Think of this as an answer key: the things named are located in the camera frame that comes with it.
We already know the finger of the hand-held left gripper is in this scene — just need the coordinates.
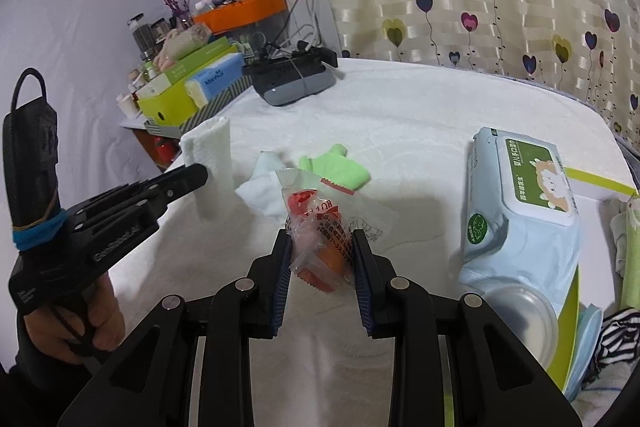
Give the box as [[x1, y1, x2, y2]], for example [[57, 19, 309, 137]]
[[64, 163, 209, 244]]

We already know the white table cover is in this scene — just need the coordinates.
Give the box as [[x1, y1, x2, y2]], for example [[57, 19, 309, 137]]
[[107, 54, 640, 427]]

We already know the pale blue wet wipes packet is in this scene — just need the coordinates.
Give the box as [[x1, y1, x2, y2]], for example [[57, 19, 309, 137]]
[[457, 126, 583, 308]]

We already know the beige cloth bundle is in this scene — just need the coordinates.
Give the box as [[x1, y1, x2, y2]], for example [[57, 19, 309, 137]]
[[155, 27, 211, 72]]

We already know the person's left hand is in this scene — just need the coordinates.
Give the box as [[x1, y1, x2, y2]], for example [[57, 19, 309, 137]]
[[22, 276, 127, 365]]

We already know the black white striped sock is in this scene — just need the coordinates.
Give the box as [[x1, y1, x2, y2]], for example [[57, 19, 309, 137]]
[[582, 307, 640, 388]]

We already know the grey black electronic device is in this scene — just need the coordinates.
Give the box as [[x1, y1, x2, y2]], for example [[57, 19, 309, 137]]
[[243, 41, 338, 106]]

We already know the yellow green carton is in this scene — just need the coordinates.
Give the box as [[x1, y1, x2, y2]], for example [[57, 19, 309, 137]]
[[136, 38, 241, 128]]

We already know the lime green cardboard box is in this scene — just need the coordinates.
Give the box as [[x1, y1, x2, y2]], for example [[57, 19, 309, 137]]
[[545, 164, 640, 400]]

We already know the orange item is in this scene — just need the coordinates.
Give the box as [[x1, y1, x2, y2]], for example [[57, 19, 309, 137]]
[[276, 169, 398, 293]]

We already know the light green sock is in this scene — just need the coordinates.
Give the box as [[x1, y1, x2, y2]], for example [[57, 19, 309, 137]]
[[298, 143, 372, 194]]

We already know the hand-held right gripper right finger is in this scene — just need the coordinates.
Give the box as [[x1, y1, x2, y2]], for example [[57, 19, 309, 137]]
[[351, 228, 584, 427]]

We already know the pale white sock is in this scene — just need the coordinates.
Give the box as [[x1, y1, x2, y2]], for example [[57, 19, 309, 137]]
[[235, 150, 301, 223]]

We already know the glass jar with dark lid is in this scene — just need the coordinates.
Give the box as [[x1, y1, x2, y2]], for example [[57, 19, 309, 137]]
[[127, 14, 154, 60]]

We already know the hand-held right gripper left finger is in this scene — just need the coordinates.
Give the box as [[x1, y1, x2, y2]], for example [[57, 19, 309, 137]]
[[57, 228, 294, 427]]

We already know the striped storage box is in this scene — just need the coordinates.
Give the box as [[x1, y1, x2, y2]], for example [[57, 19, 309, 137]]
[[145, 74, 253, 140]]

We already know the blue tissue packet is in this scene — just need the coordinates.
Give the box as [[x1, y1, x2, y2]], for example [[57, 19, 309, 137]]
[[185, 55, 244, 109]]

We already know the sock bundle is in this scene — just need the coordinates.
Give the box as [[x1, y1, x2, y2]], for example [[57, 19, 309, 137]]
[[610, 197, 640, 279]]

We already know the blue face mask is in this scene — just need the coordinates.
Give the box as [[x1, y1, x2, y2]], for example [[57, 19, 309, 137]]
[[562, 304, 606, 400]]

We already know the dark jar with clear lid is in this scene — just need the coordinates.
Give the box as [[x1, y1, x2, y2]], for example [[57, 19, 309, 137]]
[[460, 284, 560, 368]]

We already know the orange tray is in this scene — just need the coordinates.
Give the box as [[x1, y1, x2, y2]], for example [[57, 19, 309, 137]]
[[192, 0, 287, 34]]

